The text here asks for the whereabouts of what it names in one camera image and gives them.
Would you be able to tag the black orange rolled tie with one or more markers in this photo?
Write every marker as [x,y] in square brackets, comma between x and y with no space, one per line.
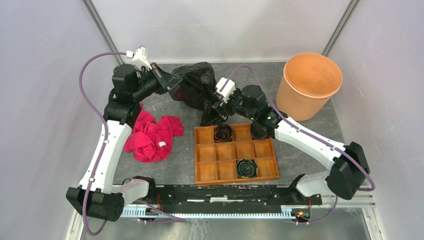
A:
[223,133]

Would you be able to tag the black plastic trash bag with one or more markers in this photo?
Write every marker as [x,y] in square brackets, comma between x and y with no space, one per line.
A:
[197,89]

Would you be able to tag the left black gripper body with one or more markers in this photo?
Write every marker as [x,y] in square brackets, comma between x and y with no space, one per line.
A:
[151,84]

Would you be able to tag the blue yellow rolled tie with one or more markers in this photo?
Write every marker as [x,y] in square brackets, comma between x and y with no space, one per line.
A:
[246,168]

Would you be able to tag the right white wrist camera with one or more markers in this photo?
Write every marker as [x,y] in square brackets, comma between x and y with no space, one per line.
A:
[224,88]

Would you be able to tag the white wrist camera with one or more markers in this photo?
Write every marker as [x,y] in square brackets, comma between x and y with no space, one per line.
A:
[224,88]
[139,58]

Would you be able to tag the orange plastic trash bin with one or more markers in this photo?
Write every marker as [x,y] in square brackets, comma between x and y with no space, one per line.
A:
[309,80]

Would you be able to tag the orange wooden compartment tray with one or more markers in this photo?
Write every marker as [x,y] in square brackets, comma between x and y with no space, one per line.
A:
[217,162]

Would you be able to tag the aluminium frame rail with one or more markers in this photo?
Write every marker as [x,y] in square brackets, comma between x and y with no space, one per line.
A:
[171,195]

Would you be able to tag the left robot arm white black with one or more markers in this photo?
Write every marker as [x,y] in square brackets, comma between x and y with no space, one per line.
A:
[117,121]

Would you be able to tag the blue slotted cable duct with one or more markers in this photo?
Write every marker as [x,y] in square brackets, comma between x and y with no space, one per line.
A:
[142,212]

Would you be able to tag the black dotted rolled tie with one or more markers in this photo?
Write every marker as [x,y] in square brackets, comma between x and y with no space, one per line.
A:
[258,132]

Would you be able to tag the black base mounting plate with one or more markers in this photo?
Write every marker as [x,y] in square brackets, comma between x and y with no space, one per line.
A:
[225,207]

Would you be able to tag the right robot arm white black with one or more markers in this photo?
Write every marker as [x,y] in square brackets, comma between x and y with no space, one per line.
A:
[347,170]

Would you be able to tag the red crumpled cloth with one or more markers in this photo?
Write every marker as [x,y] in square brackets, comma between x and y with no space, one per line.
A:
[150,140]

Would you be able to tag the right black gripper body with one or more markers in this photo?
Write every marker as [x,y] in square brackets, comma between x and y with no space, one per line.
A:
[234,105]

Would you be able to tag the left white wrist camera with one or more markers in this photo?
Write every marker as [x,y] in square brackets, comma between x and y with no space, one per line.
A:
[139,58]

